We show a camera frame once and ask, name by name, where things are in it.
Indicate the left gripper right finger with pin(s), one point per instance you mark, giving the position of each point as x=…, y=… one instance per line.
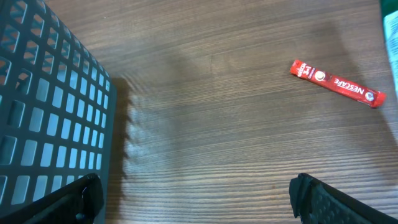
x=316, y=202

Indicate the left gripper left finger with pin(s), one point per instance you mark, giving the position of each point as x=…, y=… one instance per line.
x=78, y=202

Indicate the red sachet pack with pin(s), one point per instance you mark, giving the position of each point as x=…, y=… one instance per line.
x=347, y=88

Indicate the green 3M gloves packet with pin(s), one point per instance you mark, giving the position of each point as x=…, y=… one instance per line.
x=389, y=22

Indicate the grey plastic mesh basket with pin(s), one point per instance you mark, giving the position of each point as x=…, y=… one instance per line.
x=57, y=106

